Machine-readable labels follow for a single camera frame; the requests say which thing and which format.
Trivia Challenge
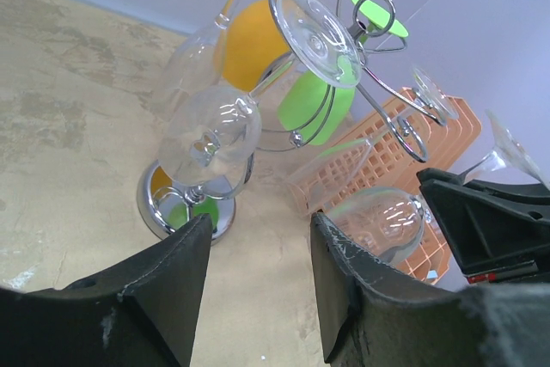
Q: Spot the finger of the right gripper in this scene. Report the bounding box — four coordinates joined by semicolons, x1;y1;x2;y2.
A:
417;168;549;284

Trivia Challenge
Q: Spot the orange plastic file organizer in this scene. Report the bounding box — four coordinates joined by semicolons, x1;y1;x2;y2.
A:
285;86;483;286

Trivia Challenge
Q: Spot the green plastic wine glass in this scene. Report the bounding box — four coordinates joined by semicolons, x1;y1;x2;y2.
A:
277;0;408;146

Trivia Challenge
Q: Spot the orange plastic wine glass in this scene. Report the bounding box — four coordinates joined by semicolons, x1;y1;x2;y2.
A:
222;0;290;92

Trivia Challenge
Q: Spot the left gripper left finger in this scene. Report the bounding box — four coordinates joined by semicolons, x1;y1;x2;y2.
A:
1;215;213;366

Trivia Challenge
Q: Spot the chrome wine glass rack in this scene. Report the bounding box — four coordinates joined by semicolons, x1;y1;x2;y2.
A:
136;0;450;247

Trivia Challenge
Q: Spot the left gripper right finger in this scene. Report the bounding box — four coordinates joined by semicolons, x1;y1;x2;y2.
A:
310;213;549;366

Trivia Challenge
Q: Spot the clear wine glass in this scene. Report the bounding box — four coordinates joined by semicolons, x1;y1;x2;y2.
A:
150;0;240;120
158;0;361;187
327;113;549;266

